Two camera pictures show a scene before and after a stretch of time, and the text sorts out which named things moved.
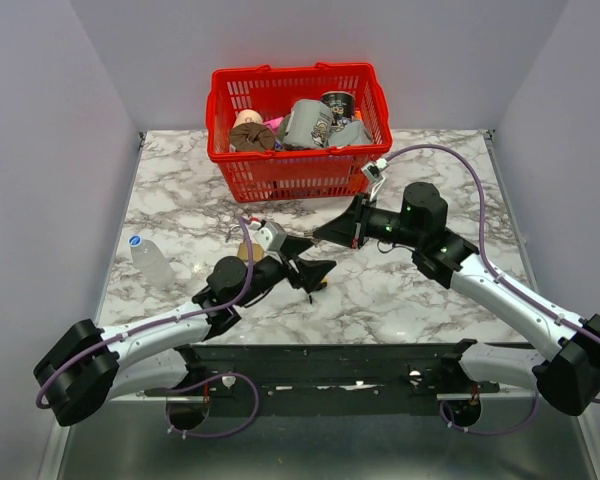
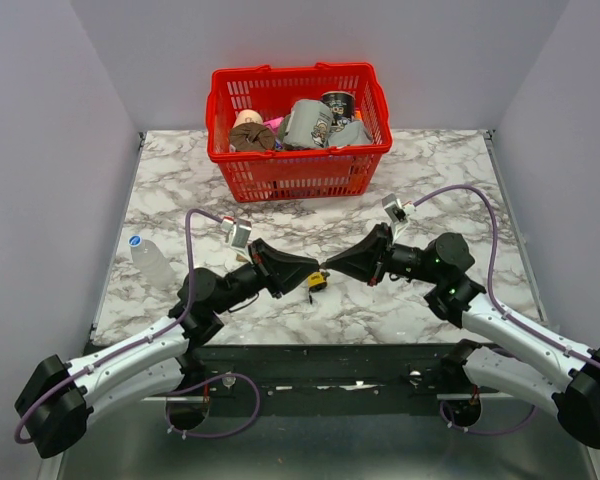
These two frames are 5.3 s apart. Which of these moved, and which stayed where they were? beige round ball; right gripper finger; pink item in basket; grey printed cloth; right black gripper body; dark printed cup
Moved: right black gripper body; right gripper finger
Stayed: dark printed cup; grey printed cloth; beige round ball; pink item in basket
